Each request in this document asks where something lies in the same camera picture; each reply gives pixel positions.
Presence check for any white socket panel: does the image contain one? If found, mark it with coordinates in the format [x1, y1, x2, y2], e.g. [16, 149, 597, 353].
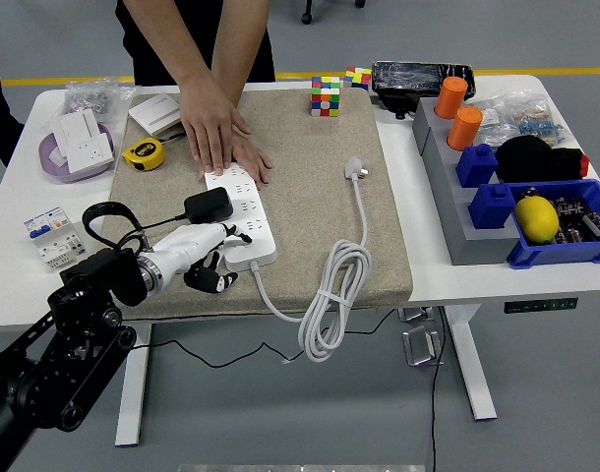
[65, 132, 116, 174]

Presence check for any black wrapped box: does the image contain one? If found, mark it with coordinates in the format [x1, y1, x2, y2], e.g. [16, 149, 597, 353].
[371, 60, 477, 107]

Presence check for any white power cord with plug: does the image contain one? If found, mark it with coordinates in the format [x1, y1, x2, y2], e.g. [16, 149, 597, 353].
[249, 155, 374, 364]

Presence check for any white power strip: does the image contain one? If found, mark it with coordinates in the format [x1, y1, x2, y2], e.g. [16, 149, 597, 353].
[204, 164, 277, 273]

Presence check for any large colourful puzzle cube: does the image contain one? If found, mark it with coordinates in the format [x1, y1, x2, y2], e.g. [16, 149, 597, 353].
[310, 75, 342, 119]

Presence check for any yellow lemon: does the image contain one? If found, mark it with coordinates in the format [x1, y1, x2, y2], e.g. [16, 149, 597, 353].
[513, 195, 561, 246]

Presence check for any grey-brown mat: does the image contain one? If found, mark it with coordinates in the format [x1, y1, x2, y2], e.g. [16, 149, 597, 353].
[87, 88, 414, 324]

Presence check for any person's torso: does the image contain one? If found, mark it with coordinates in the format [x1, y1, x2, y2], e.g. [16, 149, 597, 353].
[115, 0, 276, 88]
[0, 41, 25, 167]

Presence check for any black office chair base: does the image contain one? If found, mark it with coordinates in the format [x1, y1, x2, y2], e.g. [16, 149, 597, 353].
[301, 0, 368, 26]

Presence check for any blue plastic bin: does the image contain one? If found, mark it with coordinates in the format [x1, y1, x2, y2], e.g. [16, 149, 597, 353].
[506, 178, 600, 270]

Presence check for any white blue circuit breaker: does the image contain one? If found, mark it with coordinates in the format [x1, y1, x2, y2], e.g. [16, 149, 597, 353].
[23, 206, 88, 270]

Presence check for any thin black adapter cord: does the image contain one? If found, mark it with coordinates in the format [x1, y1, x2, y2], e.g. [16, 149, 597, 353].
[122, 211, 397, 370]

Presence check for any clear bag of beige parts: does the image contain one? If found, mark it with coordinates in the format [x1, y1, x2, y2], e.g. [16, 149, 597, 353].
[469, 93, 552, 147]

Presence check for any clear bag of metal parts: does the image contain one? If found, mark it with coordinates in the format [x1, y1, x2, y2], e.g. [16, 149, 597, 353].
[63, 77, 137, 124]

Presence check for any clear bag of blue parts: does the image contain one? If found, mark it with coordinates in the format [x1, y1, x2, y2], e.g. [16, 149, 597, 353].
[513, 110, 572, 148]

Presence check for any black plug adapter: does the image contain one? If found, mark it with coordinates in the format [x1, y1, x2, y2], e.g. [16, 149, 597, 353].
[183, 186, 235, 225]

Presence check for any person's left hand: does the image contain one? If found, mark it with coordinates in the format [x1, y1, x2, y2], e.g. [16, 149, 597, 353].
[200, 131, 274, 187]

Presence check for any blue block with knob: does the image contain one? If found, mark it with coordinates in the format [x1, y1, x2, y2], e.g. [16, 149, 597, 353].
[455, 143, 500, 190]
[467, 182, 520, 231]

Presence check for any orange cylinder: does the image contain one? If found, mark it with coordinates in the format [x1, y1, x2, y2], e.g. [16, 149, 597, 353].
[434, 76, 470, 120]
[447, 105, 485, 152]

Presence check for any yellow tape measure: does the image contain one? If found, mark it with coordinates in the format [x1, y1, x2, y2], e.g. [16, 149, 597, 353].
[121, 137, 167, 172]

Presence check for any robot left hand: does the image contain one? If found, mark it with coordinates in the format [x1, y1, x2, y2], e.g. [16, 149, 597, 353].
[145, 221, 255, 295]

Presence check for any grey stepped block holder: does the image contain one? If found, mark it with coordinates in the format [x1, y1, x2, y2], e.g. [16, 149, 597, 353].
[411, 95, 523, 267]

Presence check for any black table control panel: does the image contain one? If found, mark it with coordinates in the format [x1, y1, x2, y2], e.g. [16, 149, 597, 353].
[504, 297, 579, 315]

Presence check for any white table leg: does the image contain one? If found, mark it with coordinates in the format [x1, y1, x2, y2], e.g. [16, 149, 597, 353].
[114, 322, 153, 447]
[445, 304, 498, 423]

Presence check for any purple tray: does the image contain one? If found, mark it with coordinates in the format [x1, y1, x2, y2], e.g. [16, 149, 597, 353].
[37, 122, 118, 185]

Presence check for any black fabric bundle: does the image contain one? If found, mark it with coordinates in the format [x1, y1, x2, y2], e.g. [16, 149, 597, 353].
[495, 136, 584, 184]

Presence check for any person's right hand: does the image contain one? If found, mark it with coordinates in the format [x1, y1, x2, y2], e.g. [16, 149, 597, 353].
[179, 78, 252, 176]

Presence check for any small colourful puzzle cube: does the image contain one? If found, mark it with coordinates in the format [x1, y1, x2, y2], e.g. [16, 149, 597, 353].
[343, 66, 373, 92]

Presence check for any white switch panel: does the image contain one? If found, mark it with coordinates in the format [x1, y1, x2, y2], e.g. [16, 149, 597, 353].
[49, 108, 104, 158]

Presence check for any metal bracket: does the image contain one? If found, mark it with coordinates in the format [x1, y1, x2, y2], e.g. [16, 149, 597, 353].
[401, 324, 447, 368]

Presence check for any black floor cable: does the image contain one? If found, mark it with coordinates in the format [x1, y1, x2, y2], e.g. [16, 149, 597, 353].
[429, 307, 449, 472]

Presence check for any white double wall switch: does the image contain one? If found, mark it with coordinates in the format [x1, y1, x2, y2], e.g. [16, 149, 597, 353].
[128, 91, 186, 137]

